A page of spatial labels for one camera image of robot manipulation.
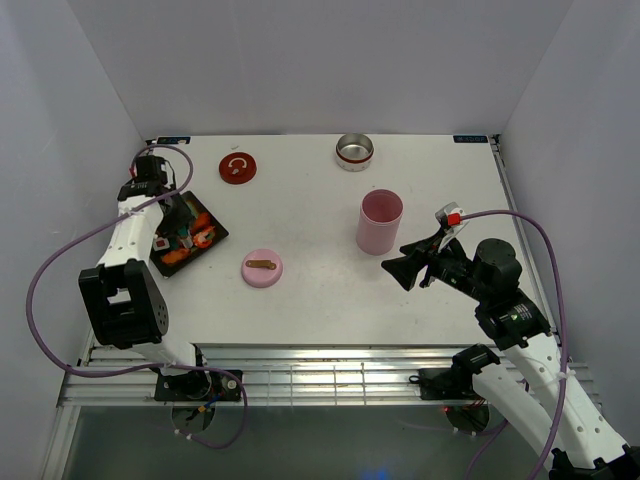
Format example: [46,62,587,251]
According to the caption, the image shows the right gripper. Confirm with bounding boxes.
[380,227,489,302]

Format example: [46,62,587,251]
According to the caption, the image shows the metal tongs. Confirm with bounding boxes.
[180,230,193,249]

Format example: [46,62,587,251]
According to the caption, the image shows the pink cylindrical container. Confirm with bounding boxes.
[356,189,403,256]

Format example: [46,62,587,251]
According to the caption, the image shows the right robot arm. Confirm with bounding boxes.
[381,233,639,479]

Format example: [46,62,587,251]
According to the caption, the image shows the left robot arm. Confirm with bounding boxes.
[79,195,212,400]

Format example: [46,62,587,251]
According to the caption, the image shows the left blue label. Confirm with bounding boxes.
[156,136,191,145]

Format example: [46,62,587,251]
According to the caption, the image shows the blue label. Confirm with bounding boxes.
[453,135,489,144]
[156,136,191,145]

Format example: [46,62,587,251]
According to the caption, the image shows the red round lid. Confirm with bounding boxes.
[218,152,258,185]

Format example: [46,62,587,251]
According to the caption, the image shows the right blue label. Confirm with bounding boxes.
[453,135,489,144]

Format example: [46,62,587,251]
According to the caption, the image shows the metal bowl with red band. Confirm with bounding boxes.
[335,133,374,172]

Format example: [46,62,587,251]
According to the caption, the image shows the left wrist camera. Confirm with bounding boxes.
[130,155,170,185]

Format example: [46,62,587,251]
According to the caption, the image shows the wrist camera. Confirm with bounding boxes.
[130,155,170,185]
[435,202,466,251]

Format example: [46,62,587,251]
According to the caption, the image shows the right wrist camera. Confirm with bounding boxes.
[435,202,466,251]

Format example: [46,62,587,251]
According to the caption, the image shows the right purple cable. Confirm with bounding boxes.
[449,208,571,480]

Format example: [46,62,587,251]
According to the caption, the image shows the pink lid with brown handle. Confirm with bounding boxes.
[241,249,284,288]

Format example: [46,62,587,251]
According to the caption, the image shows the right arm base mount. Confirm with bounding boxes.
[409,367,482,401]

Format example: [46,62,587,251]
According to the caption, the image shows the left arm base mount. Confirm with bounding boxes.
[152,369,243,403]

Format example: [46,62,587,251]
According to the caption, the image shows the aluminium frame rail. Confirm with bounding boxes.
[58,346,459,407]

